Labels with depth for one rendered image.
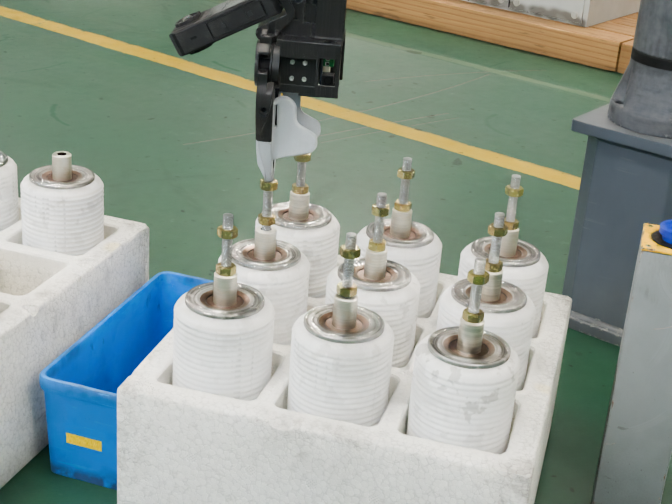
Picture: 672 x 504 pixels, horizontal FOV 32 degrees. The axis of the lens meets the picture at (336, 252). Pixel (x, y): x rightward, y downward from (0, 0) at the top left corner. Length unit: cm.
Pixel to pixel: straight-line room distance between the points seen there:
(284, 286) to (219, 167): 103
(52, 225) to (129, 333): 16
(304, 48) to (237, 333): 27
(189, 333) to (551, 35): 227
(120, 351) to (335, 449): 43
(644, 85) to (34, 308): 83
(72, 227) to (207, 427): 39
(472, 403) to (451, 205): 109
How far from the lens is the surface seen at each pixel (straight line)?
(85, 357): 136
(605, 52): 320
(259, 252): 123
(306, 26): 114
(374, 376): 109
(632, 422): 129
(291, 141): 117
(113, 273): 143
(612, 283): 169
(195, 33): 116
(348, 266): 108
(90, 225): 142
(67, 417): 129
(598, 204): 167
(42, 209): 141
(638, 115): 162
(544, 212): 215
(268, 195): 121
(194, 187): 212
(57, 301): 132
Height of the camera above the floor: 75
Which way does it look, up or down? 24 degrees down
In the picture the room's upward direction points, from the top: 5 degrees clockwise
